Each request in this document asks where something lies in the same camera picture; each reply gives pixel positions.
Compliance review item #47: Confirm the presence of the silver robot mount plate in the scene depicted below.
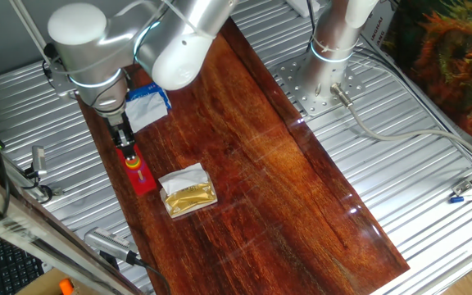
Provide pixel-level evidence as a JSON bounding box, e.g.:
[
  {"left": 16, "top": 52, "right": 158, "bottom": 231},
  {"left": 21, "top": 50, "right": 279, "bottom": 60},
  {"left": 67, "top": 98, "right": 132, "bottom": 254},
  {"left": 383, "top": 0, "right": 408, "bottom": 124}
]
[{"left": 274, "top": 52, "right": 367, "bottom": 118}]

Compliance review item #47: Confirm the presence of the small grey bracket camera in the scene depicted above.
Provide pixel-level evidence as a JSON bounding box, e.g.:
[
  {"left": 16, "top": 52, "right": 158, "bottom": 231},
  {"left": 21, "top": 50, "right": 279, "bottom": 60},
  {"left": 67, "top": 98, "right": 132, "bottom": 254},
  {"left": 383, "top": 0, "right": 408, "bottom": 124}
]
[{"left": 29, "top": 145, "right": 49, "bottom": 179}]

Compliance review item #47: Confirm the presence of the blue tissue pack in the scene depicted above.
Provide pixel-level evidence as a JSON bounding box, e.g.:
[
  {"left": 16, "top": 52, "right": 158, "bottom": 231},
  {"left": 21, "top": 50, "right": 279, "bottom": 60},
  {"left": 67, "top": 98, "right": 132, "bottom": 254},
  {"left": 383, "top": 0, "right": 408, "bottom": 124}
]
[{"left": 124, "top": 81, "right": 173, "bottom": 134}]

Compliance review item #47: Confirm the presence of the aluminium frame beam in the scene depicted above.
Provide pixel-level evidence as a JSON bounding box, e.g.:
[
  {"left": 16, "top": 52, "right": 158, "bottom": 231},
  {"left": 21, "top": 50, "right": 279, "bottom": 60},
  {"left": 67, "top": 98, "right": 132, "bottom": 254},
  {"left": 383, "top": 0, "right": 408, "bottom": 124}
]
[{"left": 0, "top": 163, "right": 145, "bottom": 295}]

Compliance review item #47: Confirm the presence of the gold tissue pack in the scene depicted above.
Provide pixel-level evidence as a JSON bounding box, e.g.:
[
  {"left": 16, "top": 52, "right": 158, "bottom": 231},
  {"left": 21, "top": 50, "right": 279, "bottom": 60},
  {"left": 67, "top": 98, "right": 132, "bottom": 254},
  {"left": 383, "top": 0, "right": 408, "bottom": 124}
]
[{"left": 157, "top": 162, "right": 219, "bottom": 220}]

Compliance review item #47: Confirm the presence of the silver ribbed camera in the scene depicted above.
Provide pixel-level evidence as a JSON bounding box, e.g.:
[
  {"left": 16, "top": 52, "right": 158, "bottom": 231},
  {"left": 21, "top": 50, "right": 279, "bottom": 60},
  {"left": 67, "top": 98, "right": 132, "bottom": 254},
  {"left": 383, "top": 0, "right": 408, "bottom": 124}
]
[{"left": 83, "top": 226, "right": 139, "bottom": 266}]

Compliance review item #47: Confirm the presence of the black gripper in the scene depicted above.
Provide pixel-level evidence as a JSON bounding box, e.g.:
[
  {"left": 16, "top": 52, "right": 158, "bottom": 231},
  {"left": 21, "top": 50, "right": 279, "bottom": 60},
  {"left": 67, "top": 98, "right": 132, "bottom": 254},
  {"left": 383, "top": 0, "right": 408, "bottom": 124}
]
[{"left": 111, "top": 113, "right": 138, "bottom": 162}]

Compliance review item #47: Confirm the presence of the small orange object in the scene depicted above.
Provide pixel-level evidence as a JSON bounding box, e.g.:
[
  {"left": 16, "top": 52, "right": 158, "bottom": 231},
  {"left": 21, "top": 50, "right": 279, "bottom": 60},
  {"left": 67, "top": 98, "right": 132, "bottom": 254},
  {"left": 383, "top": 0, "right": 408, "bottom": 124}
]
[{"left": 58, "top": 277, "right": 75, "bottom": 295}]

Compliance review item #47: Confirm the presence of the white printed label board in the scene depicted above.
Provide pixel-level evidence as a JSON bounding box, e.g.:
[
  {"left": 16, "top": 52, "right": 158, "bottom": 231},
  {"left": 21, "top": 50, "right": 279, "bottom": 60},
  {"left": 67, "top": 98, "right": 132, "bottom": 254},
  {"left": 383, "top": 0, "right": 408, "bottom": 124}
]
[{"left": 358, "top": 10, "right": 397, "bottom": 52}]

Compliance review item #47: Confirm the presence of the red Hanoi base with pegs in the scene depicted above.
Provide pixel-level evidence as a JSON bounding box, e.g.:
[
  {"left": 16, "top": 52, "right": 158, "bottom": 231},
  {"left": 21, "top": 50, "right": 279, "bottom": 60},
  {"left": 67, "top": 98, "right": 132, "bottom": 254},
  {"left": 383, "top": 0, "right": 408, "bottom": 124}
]
[{"left": 115, "top": 143, "right": 158, "bottom": 197}]

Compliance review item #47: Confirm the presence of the black camera cable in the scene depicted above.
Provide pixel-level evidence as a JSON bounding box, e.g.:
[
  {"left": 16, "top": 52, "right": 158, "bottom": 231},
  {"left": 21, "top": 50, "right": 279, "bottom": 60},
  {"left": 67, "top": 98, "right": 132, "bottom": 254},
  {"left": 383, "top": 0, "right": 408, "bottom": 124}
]
[{"left": 131, "top": 256, "right": 172, "bottom": 295}]

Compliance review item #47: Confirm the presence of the black keyboard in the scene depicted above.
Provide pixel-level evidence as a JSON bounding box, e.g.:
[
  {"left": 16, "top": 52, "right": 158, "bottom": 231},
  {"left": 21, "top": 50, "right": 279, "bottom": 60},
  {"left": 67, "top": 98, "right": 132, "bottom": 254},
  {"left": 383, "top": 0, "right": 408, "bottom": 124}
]
[{"left": 0, "top": 231, "right": 47, "bottom": 295}]

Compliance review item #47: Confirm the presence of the white power strip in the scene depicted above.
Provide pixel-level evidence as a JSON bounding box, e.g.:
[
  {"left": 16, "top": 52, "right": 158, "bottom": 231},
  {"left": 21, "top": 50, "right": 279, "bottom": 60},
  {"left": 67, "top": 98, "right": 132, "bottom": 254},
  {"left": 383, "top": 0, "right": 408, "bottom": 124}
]
[{"left": 284, "top": 0, "right": 323, "bottom": 18}]

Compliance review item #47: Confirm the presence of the colourful patterned cloth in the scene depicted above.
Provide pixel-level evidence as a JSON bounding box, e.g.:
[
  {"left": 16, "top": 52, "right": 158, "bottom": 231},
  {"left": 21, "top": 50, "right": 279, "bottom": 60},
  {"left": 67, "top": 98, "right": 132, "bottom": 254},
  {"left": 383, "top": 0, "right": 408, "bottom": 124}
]
[{"left": 383, "top": 0, "right": 472, "bottom": 144}]

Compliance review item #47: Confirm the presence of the thick grey base cable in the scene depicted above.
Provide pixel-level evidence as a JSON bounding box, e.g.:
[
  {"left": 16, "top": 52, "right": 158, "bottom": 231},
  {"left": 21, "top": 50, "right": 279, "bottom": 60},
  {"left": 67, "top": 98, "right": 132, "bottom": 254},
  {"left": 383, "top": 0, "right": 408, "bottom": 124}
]
[{"left": 329, "top": 83, "right": 472, "bottom": 167}]

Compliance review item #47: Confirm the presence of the thin white rod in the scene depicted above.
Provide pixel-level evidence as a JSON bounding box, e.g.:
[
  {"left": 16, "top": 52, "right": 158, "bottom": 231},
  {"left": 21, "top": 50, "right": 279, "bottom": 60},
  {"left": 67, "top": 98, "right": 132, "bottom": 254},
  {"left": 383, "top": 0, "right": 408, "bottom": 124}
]
[{"left": 8, "top": 0, "right": 53, "bottom": 66}]

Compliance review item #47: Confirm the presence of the brown cardboard box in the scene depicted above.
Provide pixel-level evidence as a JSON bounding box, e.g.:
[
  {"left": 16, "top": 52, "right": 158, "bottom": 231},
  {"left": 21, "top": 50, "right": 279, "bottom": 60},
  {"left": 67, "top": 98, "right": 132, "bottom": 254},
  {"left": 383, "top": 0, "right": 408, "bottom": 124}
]
[{"left": 14, "top": 268, "right": 84, "bottom": 295}]

